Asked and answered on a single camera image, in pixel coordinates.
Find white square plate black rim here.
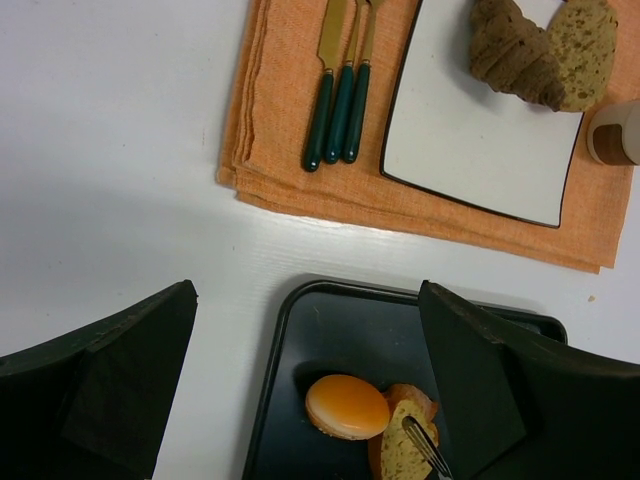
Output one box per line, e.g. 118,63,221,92
380,1,583,228

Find green handled gold knife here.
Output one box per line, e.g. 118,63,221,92
302,0,347,173

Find orange woven placemat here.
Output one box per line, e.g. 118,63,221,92
217,1,639,273

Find silver metal cup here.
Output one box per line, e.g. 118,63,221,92
586,100,639,167

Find green handled gold fork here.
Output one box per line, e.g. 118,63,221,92
342,0,384,164

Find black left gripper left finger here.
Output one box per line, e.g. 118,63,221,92
1,280,198,479

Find seeded bread slice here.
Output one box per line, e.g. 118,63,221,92
547,0,618,112
368,384,439,480

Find stainless steel tongs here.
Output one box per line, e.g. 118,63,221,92
402,416,453,480

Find brown chocolate croissant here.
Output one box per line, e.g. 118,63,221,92
469,1,566,111

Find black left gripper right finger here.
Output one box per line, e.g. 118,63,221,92
418,281,639,479

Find green handled gold spoon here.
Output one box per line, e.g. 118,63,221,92
325,0,366,164

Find glossy orange bun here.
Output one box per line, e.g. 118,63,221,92
305,374,391,441

